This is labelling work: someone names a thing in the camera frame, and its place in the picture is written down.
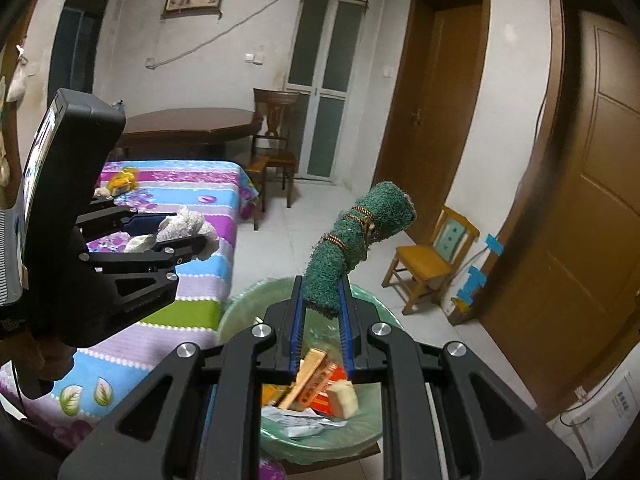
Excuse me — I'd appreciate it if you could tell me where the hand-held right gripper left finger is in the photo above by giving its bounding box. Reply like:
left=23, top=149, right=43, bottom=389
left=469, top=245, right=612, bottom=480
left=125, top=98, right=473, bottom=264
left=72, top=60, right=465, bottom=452
left=57, top=276, right=306, bottom=480

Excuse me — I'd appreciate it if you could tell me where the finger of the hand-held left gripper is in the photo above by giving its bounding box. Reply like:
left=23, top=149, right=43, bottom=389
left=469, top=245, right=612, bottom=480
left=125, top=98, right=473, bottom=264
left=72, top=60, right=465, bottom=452
left=75, top=195, right=176, bottom=241
left=87, top=234, right=208, bottom=331

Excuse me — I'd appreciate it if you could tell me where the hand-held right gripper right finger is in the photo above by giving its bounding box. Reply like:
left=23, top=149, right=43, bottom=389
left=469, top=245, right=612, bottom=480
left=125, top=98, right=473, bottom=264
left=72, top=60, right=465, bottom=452
left=337, top=274, right=586, bottom=480

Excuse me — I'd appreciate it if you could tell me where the tan and red medicine box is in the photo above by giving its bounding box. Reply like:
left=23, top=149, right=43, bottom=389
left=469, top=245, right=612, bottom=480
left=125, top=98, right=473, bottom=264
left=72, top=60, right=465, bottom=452
left=277, top=347, right=328, bottom=411

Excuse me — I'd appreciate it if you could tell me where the orange box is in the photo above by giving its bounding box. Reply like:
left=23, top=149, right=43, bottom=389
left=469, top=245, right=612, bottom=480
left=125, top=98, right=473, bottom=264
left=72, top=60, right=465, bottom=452
left=299, top=364, right=351, bottom=413

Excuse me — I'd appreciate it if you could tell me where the green lined trash bin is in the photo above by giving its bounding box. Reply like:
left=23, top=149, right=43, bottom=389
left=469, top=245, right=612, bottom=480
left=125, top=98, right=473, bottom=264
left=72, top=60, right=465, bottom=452
left=217, top=275, right=426, bottom=466

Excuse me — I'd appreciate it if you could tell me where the tan sponge cube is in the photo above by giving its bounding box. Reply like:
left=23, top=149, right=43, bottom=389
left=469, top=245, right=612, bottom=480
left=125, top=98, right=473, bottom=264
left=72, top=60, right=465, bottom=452
left=326, top=380, right=361, bottom=418

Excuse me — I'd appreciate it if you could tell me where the yellow packet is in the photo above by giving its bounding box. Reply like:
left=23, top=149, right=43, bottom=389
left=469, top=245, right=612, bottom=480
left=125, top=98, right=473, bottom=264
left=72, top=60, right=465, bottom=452
left=261, top=384, right=293, bottom=407

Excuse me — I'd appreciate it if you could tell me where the white blue-print wrapper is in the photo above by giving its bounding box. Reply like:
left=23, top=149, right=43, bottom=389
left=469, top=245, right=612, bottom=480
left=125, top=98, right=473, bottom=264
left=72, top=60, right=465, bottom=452
left=262, top=406, right=321, bottom=441
left=300, top=410, right=348, bottom=428

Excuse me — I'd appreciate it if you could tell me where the green scouring pad roll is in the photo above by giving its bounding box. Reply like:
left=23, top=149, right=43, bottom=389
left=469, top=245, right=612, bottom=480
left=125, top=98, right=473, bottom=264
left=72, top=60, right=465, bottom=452
left=302, top=180, right=417, bottom=320

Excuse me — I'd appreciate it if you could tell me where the person's left hand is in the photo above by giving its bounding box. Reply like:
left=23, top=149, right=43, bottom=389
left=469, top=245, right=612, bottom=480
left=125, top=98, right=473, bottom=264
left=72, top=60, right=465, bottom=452
left=4, top=331, right=76, bottom=387

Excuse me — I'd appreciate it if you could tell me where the yellow crumpled wrapper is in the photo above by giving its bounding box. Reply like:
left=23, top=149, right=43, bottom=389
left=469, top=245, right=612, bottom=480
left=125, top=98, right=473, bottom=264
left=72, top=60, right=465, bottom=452
left=106, top=167, right=140, bottom=194

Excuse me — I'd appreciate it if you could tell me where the striped floral tablecloth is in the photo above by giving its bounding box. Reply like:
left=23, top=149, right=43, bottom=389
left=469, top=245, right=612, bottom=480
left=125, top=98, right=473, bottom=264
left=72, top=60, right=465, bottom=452
left=0, top=159, right=261, bottom=480

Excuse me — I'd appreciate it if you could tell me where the dark wooden dining table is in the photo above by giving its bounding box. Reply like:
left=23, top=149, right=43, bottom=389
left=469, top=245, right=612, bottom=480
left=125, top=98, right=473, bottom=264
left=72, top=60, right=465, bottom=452
left=112, top=107, right=265, bottom=163

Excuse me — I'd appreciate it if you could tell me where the small light wooden chair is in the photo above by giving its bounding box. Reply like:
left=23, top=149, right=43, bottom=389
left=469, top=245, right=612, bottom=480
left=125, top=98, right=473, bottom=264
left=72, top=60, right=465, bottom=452
left=382, top=205, right=481, bottom=316

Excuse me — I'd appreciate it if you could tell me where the tall-backed wooden chair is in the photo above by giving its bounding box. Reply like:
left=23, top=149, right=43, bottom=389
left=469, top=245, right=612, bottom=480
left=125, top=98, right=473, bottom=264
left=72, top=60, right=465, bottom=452
left=245, top=87, right=302, bottom=232

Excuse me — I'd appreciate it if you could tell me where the white hanging bag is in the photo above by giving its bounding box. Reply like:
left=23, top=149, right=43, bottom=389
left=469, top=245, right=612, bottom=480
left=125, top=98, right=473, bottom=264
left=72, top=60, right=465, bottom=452
left=7, top=45, right=38, bottom=106

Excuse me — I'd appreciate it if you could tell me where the dark window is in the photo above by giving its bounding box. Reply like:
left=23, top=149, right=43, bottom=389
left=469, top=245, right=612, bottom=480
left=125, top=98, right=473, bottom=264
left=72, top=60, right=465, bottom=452
left=47, top=0, right=113, bottom=111

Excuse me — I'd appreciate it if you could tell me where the glass double door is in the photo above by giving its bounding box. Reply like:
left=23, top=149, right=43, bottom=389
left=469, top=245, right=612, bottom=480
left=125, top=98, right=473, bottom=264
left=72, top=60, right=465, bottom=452
left=285, top=0, right=370, bottom=183

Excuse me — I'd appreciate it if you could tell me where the large brown wooden door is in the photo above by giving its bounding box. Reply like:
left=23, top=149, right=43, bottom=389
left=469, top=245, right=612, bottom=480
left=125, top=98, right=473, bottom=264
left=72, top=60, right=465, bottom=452
left=480, top=0, right=640, bottom=426

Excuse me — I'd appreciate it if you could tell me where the white appliance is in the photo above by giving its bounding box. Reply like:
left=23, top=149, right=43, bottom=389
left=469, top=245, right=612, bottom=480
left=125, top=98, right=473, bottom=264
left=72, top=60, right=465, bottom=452
left=547, top=367, right=640, bottom=480

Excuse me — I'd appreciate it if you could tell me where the thin wall cable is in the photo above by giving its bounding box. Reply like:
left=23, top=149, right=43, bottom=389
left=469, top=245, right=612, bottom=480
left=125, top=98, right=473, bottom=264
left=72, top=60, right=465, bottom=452
left=147, top=0, right=307, bottom=71

